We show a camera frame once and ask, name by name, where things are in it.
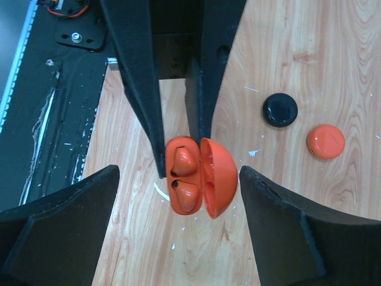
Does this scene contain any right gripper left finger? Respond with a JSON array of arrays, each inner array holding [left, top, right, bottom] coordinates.
[[1, 164, 120, 285]]

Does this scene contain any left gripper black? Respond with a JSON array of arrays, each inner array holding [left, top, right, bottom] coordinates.
[[101, 0, 246, 178]]

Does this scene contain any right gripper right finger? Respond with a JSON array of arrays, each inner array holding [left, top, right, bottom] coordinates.
[[239, 166, 380, 285]]

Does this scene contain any orange earbud charging case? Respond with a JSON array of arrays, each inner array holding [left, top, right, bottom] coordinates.
[[306, 124, 346, 160]]

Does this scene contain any orange earbud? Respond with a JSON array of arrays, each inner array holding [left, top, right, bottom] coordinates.
[[171, 146, 197, 176], [173, 180, 199, 215]]

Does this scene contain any black earbud charging case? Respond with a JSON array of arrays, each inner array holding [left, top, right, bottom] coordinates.
[[261, 93, 298, 128]]

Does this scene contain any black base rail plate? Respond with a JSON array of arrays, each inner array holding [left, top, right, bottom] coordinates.
[[1, 1, 113, 210]]

